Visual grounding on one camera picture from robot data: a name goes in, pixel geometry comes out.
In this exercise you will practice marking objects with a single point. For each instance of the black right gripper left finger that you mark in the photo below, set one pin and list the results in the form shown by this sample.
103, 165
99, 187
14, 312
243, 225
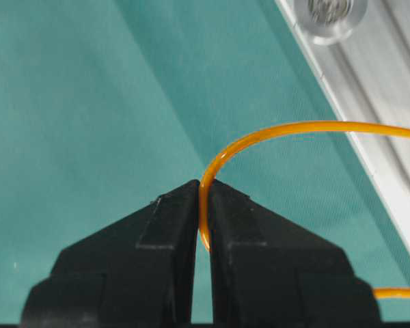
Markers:
137, 270

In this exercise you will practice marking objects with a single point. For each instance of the upper metal pulley shaft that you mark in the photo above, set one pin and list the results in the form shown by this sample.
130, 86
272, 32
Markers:
329, 17

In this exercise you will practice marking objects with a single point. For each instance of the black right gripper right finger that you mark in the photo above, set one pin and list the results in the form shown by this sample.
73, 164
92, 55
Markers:
267, 269

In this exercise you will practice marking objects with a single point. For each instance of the silver aluminium extrusion post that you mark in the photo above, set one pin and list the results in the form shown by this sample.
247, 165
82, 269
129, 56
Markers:
362, 62

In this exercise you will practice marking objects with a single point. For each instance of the orange rubber band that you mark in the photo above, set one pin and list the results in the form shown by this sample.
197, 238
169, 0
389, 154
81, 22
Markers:
294, 128

